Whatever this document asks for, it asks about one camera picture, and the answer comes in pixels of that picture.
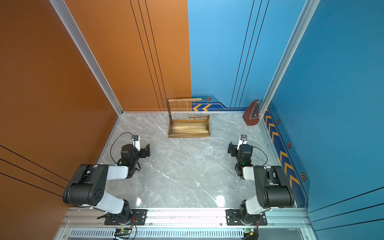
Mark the red corner block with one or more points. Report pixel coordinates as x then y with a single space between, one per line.
252 115

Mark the aluminium corner post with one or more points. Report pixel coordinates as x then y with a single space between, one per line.
72 28
295 39

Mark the wooden jewelry display stand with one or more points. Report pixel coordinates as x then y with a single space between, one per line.
190 126

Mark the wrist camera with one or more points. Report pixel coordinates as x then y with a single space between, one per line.
136 142
242 140

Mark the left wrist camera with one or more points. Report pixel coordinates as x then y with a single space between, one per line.
136 142

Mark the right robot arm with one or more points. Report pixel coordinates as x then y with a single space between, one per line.
272 186

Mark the aluminium front rail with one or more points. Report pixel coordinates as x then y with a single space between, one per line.
189 218

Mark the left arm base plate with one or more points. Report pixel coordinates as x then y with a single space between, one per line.
135 217

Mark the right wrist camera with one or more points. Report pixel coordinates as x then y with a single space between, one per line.
242 140

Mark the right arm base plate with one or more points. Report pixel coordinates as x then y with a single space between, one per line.
237 217

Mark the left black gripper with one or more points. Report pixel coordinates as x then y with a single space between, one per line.
142 152

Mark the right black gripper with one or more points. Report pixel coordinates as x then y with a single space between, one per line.
233 147

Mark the left green circuit board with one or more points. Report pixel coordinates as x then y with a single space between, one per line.
123 232

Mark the right aluminium corner post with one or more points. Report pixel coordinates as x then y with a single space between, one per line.
295 39

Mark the left aluminium corner post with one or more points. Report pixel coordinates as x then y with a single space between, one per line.
72 28

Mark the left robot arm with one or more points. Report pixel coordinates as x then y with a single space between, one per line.
87 188

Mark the right green circuit board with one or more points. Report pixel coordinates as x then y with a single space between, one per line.
248 230

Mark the green circuit board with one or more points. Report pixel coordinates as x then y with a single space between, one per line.
123 232
248 230

